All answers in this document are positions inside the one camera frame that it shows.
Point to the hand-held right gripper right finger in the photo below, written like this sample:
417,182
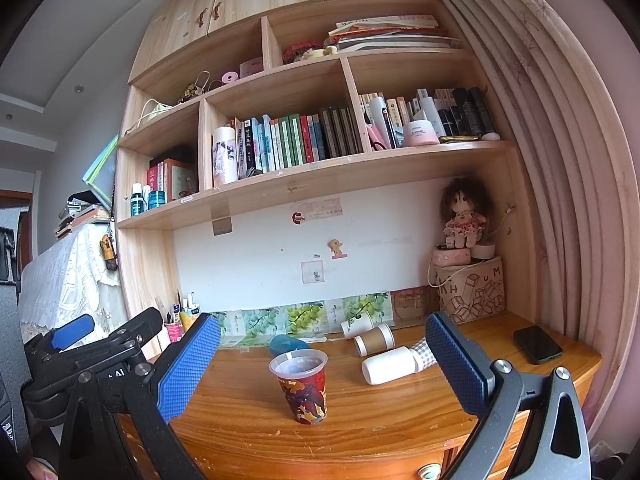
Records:
456,367

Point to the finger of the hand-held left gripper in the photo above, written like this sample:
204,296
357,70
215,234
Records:
142,322
75,331

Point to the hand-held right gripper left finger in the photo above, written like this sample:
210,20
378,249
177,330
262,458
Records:
189,367

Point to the white plastic cup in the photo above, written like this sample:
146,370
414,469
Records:
390,366

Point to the brown paper cup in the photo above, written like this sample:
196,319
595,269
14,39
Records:
376,341

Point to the blue plastic cup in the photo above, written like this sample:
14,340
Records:
285,344

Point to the white printed paper cup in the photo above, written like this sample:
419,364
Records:
356,327

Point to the red leaf-print plastic cup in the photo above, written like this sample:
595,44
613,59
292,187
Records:
302,392

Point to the row of upright books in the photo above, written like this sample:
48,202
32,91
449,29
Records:
295,140

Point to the pink pen holder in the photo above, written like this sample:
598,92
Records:
174,332

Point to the checked cloth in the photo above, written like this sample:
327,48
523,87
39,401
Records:
425,351

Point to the white lace cloth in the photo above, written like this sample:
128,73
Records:
65,275

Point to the beige printed storage box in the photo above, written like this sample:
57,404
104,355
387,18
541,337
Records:
472,295

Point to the brown picture card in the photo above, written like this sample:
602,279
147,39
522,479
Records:
411,305

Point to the wooden desk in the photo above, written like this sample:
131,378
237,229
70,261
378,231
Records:
390,420

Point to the black smartphone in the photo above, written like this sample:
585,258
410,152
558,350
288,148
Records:
537,344

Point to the pink box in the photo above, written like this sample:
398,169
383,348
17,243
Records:
451,257

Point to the stack of books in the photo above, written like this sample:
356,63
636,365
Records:
80,215

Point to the white-capped teal bottle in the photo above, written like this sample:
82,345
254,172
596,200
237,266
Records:
137,200

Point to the grape-print picture strip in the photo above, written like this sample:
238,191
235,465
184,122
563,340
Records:
305,317

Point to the red boxed books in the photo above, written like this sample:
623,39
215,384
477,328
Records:
172,177

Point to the brown-haired rag doll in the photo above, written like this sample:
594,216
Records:
462,212

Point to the green plastic folder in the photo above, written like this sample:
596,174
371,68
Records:
102,170

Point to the white printed cylinder box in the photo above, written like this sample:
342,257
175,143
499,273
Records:
225,157

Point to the white face mask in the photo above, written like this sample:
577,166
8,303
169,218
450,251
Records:
155,108

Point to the pink curtain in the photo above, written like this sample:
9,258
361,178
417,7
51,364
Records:
550,160

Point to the pink cream jar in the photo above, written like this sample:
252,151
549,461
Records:
419,133

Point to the row of books and bottles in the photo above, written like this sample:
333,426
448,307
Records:
450,110

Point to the pink tape roll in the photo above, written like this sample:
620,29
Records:
230,78

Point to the pink small case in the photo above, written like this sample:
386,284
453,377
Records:
251,67

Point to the red fabric hat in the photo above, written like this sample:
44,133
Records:
301,51

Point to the wooden bookshelf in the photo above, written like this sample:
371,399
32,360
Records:
250,15

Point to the stack of magazines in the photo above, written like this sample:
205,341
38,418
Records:
395,35

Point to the grey wall sticker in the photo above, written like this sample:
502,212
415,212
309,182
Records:
222,227

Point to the plant wall sticker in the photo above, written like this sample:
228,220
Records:
313,272

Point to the duck wall sticker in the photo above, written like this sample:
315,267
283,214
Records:
336,249

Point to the red-and-white wall sticker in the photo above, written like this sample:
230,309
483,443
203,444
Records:
320,209

